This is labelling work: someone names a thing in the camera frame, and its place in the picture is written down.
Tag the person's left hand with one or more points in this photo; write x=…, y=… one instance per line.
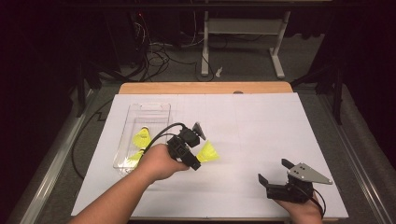
x=158, y=165

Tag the black equipment rack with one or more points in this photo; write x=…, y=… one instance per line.
x=127, y=40

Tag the white board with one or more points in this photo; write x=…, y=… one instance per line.
x=249, y=124

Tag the clear plastic tray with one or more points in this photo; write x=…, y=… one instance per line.
x=146, y=115

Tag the small white plastic piece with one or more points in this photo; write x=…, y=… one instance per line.
x=219, y=72

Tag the person's right hand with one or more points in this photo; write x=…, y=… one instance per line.
x=297, y=208

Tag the white metal stand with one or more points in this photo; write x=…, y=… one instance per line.
x=243, y=26

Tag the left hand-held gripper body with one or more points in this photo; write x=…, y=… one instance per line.
x=182, y=149

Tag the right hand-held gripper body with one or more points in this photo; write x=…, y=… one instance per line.
x=303, y=172

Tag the yellow shuttlecock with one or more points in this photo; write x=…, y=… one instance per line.
x=208, y=153
x=141, y=138
x=135, y=157

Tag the aluminium rail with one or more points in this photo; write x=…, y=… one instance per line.
x=53, y=168
x=358, y=174

